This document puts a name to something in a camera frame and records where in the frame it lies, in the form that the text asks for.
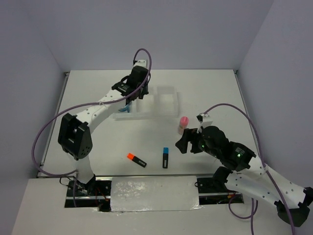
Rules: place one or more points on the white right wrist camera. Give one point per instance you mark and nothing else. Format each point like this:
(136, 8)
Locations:
(205, 120)

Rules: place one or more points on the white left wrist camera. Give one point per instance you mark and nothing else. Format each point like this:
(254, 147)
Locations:
(142, 63)

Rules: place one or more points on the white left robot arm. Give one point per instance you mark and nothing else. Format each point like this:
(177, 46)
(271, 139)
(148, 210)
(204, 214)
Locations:
(76, 130)

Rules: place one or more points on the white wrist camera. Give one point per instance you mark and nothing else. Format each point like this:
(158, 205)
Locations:
(205, 120)
(142, 63)

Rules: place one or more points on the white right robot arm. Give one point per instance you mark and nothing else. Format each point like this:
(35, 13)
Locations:
(243, 171)

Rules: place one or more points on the white three-compartment foam tray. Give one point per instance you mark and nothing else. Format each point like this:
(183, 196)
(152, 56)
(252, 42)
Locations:
(161, 102)

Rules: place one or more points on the blue highlighter marker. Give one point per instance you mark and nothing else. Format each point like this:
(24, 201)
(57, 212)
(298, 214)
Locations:
(165, 157)

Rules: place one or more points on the orange highlighter marker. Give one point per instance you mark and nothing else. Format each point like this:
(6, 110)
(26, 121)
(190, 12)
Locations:
(137, 160)

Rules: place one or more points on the blue paint jar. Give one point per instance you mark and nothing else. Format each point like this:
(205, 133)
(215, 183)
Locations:
(126, 109)

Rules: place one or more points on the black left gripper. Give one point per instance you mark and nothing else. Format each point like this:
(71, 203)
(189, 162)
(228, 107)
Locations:
(145, 90)

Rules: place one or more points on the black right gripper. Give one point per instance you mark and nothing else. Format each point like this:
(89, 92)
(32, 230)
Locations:
(188, 134)

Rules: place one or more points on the silver foil-covered base plate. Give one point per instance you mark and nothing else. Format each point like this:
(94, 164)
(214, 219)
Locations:
(153, 194)

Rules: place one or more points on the pink-lidded toothpick jar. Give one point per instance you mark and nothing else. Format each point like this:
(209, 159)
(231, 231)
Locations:
(183, 124)

